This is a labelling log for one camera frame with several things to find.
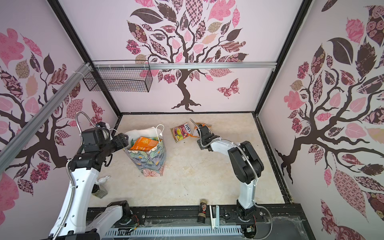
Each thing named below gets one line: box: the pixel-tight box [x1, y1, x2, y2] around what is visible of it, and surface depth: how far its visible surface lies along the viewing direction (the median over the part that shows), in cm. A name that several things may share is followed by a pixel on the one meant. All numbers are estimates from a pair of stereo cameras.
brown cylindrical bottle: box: [197, 198, 208, 224], surface depth 74 cm
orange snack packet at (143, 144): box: [130, 136, 159, 152], surface depth 81 cm
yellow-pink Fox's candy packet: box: [170, 122, 191, 143], surface depth 107 cm
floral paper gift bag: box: [123, 124, 166, 177], surface depth 79 cm
